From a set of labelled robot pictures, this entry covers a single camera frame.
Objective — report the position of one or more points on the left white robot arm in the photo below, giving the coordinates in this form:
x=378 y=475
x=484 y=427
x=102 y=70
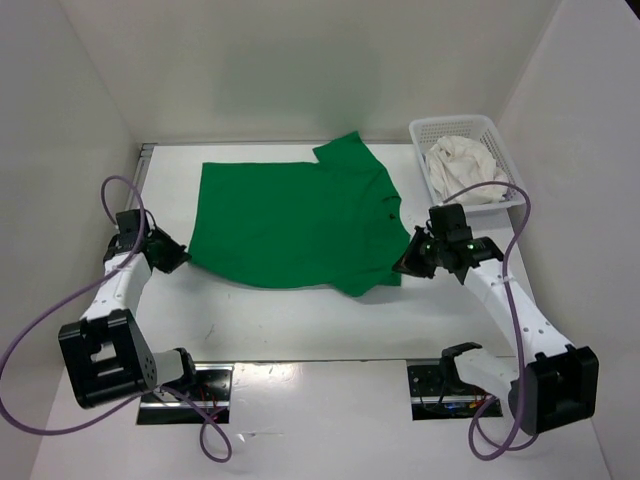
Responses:
x=105 y=353

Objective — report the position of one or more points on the white t shirt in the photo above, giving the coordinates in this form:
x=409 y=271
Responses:
x=455 y=163

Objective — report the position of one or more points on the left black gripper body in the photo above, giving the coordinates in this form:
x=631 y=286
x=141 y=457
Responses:
x=166 y=249

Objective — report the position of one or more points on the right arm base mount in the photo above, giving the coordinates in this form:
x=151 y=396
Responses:
x=432 y=399

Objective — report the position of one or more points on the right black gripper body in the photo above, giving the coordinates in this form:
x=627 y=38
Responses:
x=441 y=243

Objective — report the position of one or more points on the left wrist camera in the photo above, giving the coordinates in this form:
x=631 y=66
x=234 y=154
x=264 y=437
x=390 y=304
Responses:
x=133 y=228

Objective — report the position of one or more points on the green t shirt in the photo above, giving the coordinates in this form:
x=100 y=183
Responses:
x=334 y=221

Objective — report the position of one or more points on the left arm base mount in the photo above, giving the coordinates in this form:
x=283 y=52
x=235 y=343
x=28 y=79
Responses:
x=210 y=392

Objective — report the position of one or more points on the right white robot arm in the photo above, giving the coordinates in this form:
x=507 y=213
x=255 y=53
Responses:
x=554 y=383

